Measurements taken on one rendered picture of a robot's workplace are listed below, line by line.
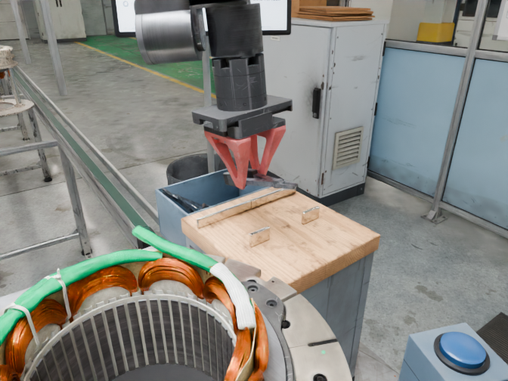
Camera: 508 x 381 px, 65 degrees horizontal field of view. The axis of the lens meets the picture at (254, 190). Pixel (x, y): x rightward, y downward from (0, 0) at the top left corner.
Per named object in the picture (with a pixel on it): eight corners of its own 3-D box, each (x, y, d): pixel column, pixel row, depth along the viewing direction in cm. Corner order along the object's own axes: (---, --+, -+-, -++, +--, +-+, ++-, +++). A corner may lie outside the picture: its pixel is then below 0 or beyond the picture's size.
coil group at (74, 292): (65, 320, 34) (54, 280, 32) (133, 288, 38) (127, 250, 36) (72, 331, 33) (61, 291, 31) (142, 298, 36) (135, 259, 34)
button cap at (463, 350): (457, 373, 37) (459, 366, 37) (430, 341, 41) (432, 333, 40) (494, 364, 38) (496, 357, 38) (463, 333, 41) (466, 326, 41)
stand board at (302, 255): (181, 232, 58) (180, 218, 57) (280, 196, 68) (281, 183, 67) (270, 311, 44) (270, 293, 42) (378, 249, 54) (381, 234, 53)
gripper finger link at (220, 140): (210, 186, 50) (199, 113, 46) (254, 169, 54) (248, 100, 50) (242, 202, 45) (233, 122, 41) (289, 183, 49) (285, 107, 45)
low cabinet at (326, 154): (370, 193, 298) (394, 20, 245) (314, 215, 270) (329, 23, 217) (284, 153, 374) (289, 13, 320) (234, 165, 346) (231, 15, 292)
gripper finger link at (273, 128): (212, 185, 51) (202, 112, 46) (256, 168, 54) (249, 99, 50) (245, 202, 46) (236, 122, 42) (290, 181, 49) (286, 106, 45)
